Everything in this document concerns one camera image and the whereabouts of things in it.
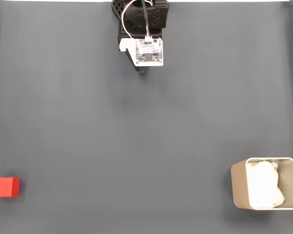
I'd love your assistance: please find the white mounted camera board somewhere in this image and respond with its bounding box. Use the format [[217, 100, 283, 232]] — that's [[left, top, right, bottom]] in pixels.
[[118, 38, 164, 67]]

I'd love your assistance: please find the red cube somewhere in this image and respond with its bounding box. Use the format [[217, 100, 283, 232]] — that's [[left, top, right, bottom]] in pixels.
[[0, 177, 21, 198]]

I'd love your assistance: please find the white crumpled paper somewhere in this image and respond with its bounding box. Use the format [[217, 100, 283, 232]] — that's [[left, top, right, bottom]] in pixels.
[[246, 159, 286, 209]]

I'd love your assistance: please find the black camera cable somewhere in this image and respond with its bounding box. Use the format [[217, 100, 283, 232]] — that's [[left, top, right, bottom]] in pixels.
[[140, 0, 151, 39]]

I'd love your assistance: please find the beige metal box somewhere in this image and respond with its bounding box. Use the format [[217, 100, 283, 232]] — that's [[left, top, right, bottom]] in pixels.
[[230, 157, 293, 211]]

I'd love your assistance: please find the red white servo wire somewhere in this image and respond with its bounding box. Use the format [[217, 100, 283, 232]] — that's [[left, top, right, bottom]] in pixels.
[[120, 0, 137, 39]]

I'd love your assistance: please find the dark grey table mat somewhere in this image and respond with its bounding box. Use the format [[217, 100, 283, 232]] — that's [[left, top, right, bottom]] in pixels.
[[0, 1, 293, 234]]

